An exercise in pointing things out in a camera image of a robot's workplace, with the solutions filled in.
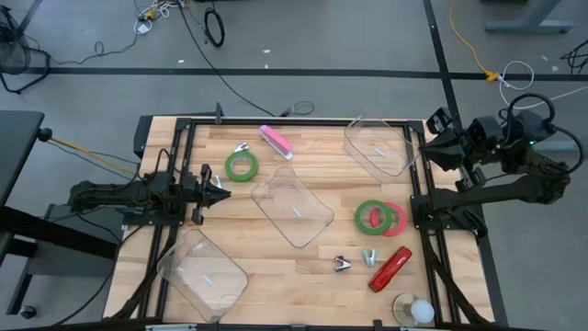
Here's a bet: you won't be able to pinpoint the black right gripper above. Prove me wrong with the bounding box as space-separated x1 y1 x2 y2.
420 107 509 193

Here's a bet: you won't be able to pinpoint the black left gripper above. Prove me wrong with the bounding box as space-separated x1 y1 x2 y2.
176 164 232 226

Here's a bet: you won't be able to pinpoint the pink tape roll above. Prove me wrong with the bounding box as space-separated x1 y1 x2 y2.
369 200 409 238

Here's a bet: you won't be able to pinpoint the pink stapler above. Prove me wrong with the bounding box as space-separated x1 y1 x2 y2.
258 124 295 162

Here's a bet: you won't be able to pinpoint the red stapler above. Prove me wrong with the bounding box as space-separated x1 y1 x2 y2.
367 245 413 294

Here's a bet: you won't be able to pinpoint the clear plastic bin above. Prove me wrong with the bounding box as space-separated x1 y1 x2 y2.
250 165 335 250
155 228 250 325
343 115 423 185

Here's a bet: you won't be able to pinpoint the black control box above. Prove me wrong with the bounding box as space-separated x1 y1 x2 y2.
132 114 154 160

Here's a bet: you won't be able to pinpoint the grey desk foot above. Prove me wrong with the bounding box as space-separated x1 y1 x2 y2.
484 0 575 36
535 140 588 154

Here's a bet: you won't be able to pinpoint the black desk base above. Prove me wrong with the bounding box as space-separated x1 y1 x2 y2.
0 201 126 318

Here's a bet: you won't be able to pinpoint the brass lamp with white bulb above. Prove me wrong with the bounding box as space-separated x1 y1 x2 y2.
391 291 436 327

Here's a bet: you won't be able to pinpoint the black desk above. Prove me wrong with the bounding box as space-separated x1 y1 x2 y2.
0 109 46 208

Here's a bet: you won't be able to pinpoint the black floor fan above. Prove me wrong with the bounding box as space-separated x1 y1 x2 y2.
0 5 52 96

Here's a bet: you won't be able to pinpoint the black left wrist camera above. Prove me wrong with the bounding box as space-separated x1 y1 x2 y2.
179 170 203 188

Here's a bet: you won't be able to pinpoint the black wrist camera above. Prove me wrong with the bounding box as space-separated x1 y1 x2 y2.
464 115 506 149
179 170 203 188

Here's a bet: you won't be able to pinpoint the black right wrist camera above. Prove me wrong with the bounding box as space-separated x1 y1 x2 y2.
464 115 506 149

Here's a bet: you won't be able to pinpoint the yellow floor cable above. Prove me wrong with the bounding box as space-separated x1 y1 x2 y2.
448 0 501 84

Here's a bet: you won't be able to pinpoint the looped black cable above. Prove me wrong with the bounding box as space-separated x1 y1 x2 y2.
278 100 316 118

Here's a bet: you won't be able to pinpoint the white floor cable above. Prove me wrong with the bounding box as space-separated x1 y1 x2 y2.
497 60 588 111

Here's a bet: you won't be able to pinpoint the black aluminium frame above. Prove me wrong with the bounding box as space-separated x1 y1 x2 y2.
103 117 509 331

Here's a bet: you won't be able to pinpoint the long black floor cable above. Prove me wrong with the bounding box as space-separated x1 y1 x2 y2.
175 0 277 118

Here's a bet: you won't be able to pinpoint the orange cable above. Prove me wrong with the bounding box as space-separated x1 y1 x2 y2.
48 134 139 177

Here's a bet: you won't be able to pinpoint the black cable tangle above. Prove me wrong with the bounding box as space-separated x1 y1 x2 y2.
560 39 588 75

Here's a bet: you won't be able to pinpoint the coiled black cable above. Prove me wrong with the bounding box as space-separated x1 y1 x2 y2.
203 6 227 49

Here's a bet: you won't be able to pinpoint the white cable bundle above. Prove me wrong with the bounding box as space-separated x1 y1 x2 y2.
132 0 185 36

